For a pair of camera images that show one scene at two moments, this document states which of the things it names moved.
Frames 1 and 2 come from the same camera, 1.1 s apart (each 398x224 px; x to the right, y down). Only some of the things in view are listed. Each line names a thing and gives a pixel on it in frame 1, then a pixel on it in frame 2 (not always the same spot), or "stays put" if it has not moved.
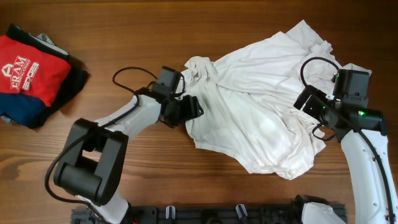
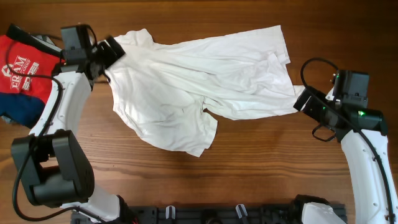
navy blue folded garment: (28, 110) stays put
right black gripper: (310, 103) stays put
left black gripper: (189, 107) → (106, 53)
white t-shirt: (247, 98) → (164, 89)
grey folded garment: (44, 38) stays put
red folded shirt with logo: (28, 71) stays put
